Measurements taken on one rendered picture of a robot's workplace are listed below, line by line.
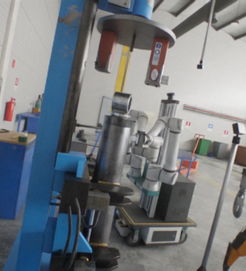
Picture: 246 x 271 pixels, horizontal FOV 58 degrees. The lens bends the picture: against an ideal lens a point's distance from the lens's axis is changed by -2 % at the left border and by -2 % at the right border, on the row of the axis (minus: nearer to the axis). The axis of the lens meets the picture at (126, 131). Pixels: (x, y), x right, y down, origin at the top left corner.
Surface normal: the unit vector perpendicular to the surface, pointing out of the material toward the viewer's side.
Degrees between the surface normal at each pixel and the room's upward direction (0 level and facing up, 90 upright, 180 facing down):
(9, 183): 90
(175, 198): 90
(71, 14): 90
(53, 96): 90
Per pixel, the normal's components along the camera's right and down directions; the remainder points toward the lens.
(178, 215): 0.35, 0.15
